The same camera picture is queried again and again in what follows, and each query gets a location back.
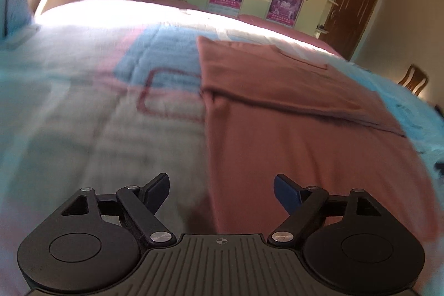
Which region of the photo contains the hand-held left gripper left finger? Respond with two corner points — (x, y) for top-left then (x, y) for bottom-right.
(60, 173), (175, 244)

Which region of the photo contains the wooden chair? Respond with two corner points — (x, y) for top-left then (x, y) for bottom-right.
(398, 64), (430, 97)

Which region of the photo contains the bed with blue quilt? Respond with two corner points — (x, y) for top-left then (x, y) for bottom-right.
(0, 0), (444, 296)

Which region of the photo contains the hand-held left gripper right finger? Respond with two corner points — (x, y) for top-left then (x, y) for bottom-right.
(271, 174), (385, 244)

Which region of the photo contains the pink knit sweater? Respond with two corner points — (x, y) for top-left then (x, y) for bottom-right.
(196, 36), (441, 244)

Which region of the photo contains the brown wooden door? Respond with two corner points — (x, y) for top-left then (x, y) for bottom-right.
(317, 0), (385, 62)

